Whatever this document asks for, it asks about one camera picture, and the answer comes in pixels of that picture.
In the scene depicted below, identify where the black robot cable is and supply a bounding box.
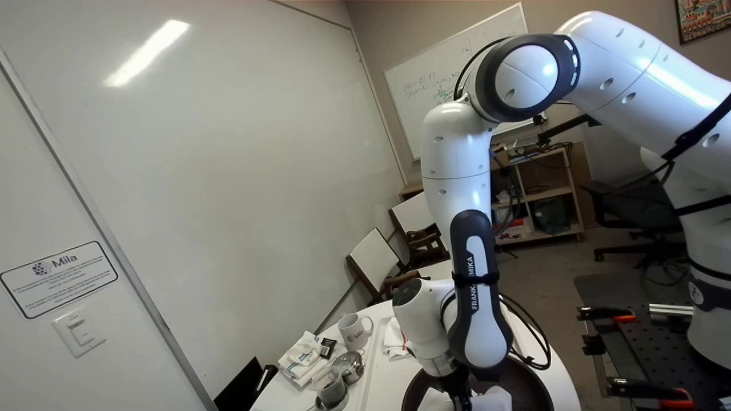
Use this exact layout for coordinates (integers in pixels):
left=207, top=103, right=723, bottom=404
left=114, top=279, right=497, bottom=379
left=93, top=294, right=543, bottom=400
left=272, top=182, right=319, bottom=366
left=441, top=288, right=555, bottom=375

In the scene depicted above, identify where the silver metal bar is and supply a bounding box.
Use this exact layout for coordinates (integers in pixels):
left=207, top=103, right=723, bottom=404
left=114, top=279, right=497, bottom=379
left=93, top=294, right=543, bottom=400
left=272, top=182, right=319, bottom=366
left=645, top=300, right=696, bottom=320

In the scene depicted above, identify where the white mug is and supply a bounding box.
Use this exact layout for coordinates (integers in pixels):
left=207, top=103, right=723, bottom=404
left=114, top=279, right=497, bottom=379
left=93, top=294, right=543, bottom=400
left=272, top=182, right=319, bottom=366
left=335, top=311, right=377, bottom=354

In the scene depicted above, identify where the orange black bar clamp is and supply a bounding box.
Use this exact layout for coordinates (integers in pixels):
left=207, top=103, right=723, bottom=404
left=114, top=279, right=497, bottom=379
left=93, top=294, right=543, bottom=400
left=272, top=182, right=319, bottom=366
left=575, top=304, right=643, bottom=328
left=605, top=376, right=696, bottom=411

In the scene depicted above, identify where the black frying pan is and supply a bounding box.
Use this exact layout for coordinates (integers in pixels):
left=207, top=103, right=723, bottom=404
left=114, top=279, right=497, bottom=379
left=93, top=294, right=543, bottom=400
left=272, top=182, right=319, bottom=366
left=399, top=352, right=557, bottom=411

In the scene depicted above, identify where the small dark steel cup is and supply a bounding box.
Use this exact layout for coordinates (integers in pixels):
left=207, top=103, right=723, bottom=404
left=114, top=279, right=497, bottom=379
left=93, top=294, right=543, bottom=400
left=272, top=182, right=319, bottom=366
left=312, top=370, right=348, bottom=411

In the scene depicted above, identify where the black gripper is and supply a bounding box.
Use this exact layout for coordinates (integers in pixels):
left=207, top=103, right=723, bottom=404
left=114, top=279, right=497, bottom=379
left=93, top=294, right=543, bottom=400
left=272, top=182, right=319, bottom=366
left=434, top=362, right=482, bottom=404

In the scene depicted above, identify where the white light switch plate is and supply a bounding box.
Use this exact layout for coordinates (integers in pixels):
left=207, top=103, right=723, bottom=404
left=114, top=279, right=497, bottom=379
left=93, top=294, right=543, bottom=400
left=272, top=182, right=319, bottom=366
left=50, top=305, right=106, bottom=361

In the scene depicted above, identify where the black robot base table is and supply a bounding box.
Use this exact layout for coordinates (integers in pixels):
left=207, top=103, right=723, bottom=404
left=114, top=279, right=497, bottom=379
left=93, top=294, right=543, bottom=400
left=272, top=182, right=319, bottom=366
left=571, top=270, right=731, bottom=411

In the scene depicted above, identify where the black office chair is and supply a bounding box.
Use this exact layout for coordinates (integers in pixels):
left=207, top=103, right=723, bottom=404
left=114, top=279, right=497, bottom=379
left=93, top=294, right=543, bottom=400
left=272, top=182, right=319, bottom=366
left=588, top=176, right=703, bottom=270

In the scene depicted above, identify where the white door sign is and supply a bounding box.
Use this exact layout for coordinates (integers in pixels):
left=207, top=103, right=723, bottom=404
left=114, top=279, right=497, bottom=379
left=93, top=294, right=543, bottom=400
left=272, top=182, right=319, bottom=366
left=0, top=240, right=120, bottom=321

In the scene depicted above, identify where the framed wall picture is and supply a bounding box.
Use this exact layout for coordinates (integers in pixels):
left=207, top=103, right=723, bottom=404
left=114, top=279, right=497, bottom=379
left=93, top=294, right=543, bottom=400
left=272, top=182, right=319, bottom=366
left=672, top=0, right=731, bottom=46

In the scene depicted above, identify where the large wall whiteboard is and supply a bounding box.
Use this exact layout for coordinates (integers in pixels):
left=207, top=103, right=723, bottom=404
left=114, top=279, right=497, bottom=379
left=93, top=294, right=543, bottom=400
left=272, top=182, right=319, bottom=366
left=384, top=0, right=531, bottom=161

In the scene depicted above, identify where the wooden shelf unit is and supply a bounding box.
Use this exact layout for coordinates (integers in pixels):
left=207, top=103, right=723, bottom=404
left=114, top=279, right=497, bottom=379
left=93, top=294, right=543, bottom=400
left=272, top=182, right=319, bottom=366
left=488, top=144, right=588, bottom=251

